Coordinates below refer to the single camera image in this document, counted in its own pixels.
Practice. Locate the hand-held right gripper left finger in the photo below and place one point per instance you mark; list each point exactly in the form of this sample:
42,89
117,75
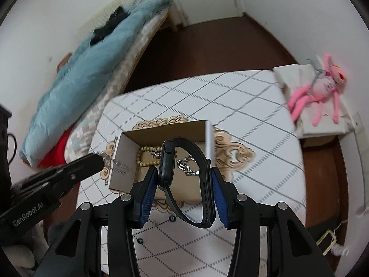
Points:
146,192

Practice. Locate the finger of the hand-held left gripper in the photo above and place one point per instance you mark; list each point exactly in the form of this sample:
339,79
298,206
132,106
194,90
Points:
77,168

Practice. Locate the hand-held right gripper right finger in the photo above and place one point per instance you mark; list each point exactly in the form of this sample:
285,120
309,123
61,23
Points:
218,194

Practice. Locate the black smartwatch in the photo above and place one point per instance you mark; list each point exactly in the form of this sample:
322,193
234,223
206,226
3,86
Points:
168,161

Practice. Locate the cardboard jewelry box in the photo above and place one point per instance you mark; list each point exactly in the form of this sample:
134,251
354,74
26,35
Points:
161,150

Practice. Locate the red cloth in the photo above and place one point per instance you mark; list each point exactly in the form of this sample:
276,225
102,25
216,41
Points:
56,153

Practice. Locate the white checked tablecloth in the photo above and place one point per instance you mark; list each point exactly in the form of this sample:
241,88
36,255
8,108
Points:
201,115

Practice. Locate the light blue fluffy blanket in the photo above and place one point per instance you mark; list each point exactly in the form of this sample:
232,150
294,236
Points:
86,72

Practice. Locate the checked bed mattress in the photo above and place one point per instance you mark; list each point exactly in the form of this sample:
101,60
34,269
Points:
126,63

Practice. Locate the beige cloth-covered box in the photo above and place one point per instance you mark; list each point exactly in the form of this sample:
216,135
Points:
320,106

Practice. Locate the black cloth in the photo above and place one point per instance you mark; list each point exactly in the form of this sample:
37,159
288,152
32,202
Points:
108,27

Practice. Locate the pink plush toy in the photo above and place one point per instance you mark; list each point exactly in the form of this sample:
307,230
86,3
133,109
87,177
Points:
318,88

